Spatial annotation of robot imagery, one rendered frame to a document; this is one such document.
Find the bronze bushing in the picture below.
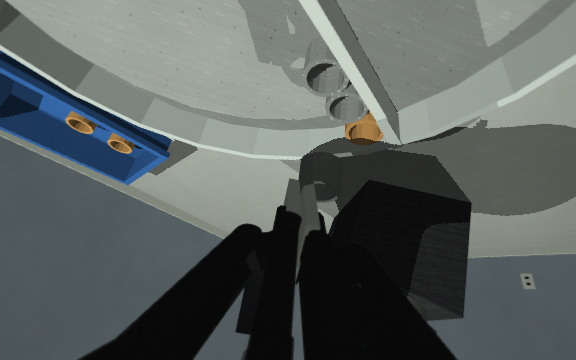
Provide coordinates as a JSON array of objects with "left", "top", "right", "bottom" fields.
[
  {"left": 66, "top": 111, "right": 98, "bottom": 134},
  {"left": 108, "top": 133, "right": 135, "bottom": 153},
  {"left": 345, "top": 109, "right": 384, "bottom": 145}
]

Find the blue plastic crate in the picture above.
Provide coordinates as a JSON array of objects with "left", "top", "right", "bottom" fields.
[{"left": 0, "top": 51, "right": 175, "bottom": 185}]

